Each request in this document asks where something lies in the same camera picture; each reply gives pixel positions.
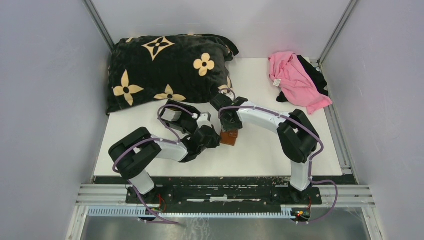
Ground pink cloth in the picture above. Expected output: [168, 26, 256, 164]
[268, 51, 333, 115]

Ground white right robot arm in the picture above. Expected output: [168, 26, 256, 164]
[210, 93, 322, 204]

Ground white card stack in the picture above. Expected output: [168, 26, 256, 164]
[161, 108, 182, 122]

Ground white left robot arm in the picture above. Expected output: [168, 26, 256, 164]
[108, 125, 221, 204]

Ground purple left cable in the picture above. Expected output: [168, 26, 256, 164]
[111, 104, 181, 226]

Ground white slotted cable duct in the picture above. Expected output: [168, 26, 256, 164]
[87, 206, 295, 220]

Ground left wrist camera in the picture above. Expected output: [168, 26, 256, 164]
[192, 112, 212, 129]

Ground black cloth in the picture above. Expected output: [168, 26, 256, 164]
[297, 55, 329, 97]

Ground brown leather card holder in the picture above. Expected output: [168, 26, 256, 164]
[220, 129, 239, 146]

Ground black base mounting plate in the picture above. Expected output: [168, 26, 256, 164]
[142, 176, 324, 214]

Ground black floral plush pillow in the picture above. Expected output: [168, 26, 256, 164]
[106, 34, 240, 114]

